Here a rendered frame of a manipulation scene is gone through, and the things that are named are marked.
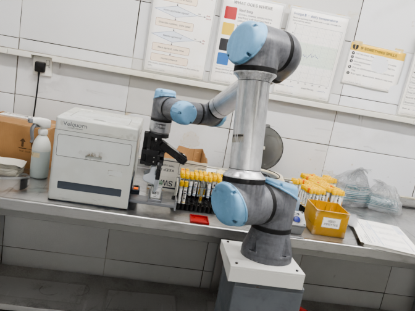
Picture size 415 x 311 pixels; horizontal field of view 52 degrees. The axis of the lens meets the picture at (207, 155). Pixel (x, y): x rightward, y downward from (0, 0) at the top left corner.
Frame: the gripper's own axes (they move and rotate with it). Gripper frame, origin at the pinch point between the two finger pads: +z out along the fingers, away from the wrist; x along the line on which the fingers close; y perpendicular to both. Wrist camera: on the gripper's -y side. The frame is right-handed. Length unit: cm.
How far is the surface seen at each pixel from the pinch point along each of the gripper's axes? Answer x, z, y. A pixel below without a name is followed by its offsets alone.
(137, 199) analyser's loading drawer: 2.3, 5.0, 6.1
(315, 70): -58, -52, -68
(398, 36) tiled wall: -59, -76, -106
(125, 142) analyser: 4.4, -15.4, 13.1
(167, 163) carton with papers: -24.9, -3.3, -3.0
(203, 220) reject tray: 4.2, 8.8, -18.6
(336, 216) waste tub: 2, 1, -68
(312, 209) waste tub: -3, 1, -61
